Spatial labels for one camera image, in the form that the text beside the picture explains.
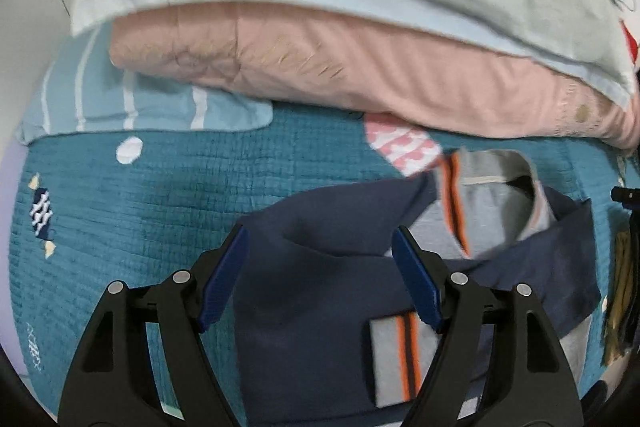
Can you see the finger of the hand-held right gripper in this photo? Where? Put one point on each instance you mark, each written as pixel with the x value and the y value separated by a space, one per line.
pixel 627 196

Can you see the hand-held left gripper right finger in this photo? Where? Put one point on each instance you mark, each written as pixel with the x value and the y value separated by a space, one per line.
pixel 417 282

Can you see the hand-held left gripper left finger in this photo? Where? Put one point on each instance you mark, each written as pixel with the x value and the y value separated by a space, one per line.
pixel 222 282

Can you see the navy and grey sweatshirt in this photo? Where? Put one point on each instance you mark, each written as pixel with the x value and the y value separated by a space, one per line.
pixel 310 307

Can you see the pile of folded dark clothes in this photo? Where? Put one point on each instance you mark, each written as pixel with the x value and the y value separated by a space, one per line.
pixel 621 297

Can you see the teal quilted bedspread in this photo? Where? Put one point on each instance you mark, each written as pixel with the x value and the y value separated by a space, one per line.
pixel 150 207

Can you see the white and red cloth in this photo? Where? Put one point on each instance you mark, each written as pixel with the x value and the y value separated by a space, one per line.
pixel 631 42

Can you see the pink pillow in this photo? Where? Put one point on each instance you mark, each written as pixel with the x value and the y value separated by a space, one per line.
pixel 400 72

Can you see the light blue striped pillow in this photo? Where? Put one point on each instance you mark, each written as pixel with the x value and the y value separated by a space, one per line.
pixel 100 107

